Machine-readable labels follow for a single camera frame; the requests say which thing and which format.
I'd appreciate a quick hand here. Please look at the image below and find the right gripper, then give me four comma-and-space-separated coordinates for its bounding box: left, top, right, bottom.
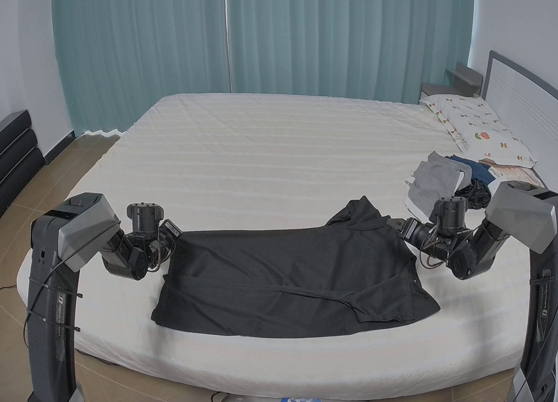
400, 218, 430, 247

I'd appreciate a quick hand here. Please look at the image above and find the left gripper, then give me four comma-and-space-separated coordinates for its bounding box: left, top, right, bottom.
157, 217, 183, 250

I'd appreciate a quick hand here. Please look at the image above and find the black T-shirt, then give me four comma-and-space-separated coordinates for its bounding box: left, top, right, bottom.
150, 195, 441, 339

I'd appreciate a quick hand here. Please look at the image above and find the bed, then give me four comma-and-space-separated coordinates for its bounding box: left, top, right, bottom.
16, 49, 558, 397

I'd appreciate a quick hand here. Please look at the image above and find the grey garment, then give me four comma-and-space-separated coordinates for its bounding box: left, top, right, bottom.
405, 150, 474, 220

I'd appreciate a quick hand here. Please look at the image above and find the black glossy garment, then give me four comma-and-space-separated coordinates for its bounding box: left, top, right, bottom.
455, 180, 491, 210

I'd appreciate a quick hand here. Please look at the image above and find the dark blue garment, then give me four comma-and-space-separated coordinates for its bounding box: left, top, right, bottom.
444, 154, 496, 183

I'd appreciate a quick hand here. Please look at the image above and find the white printed pillow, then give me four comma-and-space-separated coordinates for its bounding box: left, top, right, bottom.
419, 94, 537, 169

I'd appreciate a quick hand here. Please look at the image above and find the grey bedside table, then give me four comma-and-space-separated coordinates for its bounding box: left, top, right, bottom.
420, 61, 484, 97

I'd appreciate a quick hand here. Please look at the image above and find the black chest of drawers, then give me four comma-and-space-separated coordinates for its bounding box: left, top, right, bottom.
0, 110, 44, 218

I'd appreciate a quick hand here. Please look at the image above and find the blue-green curtain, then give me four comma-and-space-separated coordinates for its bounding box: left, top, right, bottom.
52, 0, 232, 136
226, 0, 476, 105

